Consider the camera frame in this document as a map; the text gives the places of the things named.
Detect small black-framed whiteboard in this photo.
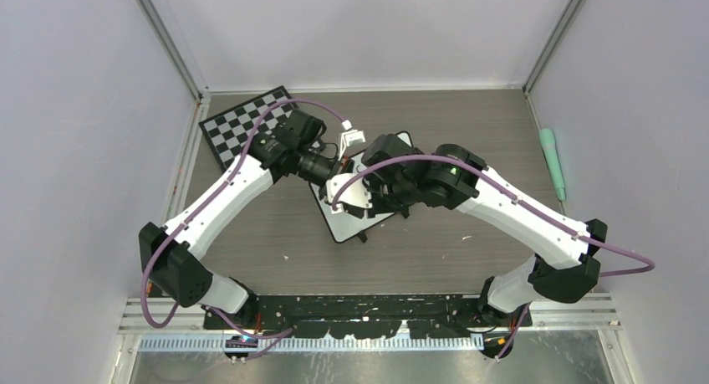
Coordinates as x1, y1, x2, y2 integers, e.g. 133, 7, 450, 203
309, 131, 413, 243

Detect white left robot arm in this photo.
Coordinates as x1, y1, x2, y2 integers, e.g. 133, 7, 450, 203
138, 109, 339, 329

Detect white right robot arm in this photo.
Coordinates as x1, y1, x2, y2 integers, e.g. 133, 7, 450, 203
360, 134, 608, 326

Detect black white chessboard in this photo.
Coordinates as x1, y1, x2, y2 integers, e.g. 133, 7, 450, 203
200, 86, 327, 181

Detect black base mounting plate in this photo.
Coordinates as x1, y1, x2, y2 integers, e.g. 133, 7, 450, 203
203, 294, 531, 340

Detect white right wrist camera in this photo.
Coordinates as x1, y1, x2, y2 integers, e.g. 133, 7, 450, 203
325, 172, 372, 214

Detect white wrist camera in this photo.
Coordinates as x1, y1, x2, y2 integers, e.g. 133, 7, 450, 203
325, 172, 372, 214
337, 120, 366, 161

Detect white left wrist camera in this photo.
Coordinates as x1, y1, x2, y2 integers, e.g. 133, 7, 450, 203
337, 120, 366, 161

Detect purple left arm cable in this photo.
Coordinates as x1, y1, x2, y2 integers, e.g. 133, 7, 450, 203
140, 99, 354, 361

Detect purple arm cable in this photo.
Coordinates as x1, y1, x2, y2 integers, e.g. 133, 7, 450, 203
140, 99, 354, 361
330, 154, 655, 361

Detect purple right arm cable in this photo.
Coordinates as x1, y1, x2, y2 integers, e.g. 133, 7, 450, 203
330, 154, 655, 361

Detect mint green handle tool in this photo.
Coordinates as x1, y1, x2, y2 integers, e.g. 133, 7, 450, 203
539, 128, 566, 202

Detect white slotted cable duct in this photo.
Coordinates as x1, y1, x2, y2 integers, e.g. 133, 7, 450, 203
138, 333, 484, 353

